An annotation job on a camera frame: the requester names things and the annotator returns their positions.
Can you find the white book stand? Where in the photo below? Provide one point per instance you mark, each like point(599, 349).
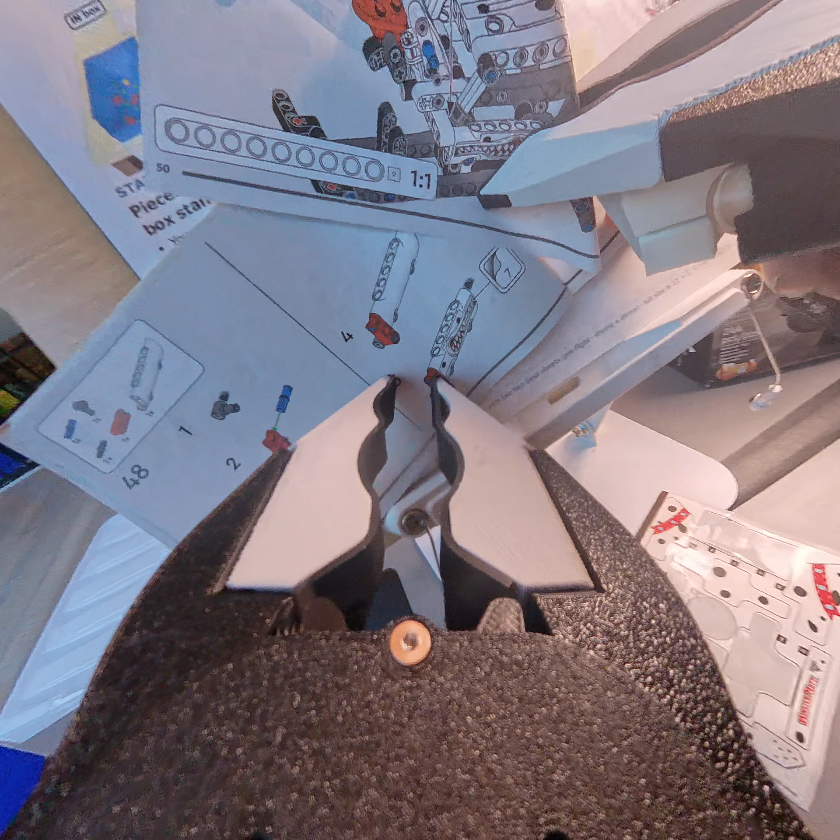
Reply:
point(630, 460)

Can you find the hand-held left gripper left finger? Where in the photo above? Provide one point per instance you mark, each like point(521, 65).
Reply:
point(309, 519)

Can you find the sticker sheet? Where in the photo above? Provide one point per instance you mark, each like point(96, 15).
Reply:
point(749, 630)

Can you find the building instruction booklet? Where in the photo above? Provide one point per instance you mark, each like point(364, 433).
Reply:
point(263, 303)

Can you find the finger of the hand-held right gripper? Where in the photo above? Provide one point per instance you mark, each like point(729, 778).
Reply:
point(775, 40)
point(591, 158)

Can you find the printed task sheet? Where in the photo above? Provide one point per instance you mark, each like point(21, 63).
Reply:
point(33, 66)

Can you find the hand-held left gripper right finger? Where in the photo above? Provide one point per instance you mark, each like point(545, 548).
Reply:
point(519, 525)

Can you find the black toy set box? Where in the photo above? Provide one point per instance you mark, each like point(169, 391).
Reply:
point(775, 341)

